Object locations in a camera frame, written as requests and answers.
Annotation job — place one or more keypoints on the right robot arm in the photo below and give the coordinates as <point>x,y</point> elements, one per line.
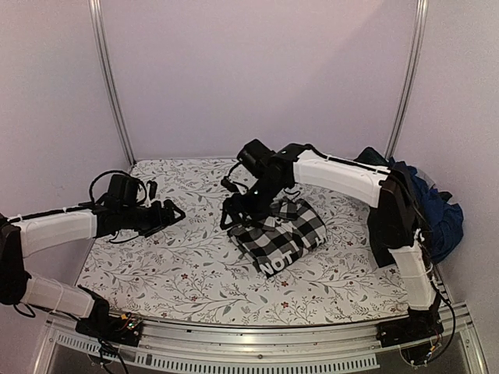
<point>338,240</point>

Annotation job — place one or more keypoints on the left aluminium frame post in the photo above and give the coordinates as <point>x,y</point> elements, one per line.
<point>97,20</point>

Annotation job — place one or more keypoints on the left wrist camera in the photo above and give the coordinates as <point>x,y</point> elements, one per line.
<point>151,189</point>

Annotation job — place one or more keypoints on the right aluminium frame post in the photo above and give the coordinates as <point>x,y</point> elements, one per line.
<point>410,75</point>

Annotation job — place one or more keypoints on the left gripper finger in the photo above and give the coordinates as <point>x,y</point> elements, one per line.
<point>169,219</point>
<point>169,209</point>

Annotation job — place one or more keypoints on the blue garment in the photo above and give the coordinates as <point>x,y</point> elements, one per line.
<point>440,218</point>

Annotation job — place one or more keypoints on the floral patterned table mat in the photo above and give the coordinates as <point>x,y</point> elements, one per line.
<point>190,271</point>

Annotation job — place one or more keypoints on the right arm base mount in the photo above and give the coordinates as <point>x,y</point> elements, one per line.
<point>409,329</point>

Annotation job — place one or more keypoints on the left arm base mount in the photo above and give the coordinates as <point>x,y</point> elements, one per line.
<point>125,329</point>

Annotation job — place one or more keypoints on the black white checkered shirt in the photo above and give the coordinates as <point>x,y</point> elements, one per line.
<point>291,231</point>

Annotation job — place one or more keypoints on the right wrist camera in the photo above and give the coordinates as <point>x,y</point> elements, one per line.
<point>232,186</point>

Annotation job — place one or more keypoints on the front aluminium rail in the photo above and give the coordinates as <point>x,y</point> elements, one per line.
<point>185,347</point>

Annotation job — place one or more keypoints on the aluminium frame post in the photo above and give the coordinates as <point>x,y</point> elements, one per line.
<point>97,20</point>
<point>410,75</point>

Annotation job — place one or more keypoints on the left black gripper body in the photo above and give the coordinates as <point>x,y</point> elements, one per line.
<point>147,223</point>

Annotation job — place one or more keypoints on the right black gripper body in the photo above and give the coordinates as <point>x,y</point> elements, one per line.
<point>258,205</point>

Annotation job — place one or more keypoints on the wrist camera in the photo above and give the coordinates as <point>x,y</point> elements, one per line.
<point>232,186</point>
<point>151,189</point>

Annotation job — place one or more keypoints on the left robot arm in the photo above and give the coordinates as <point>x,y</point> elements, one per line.
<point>129,204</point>

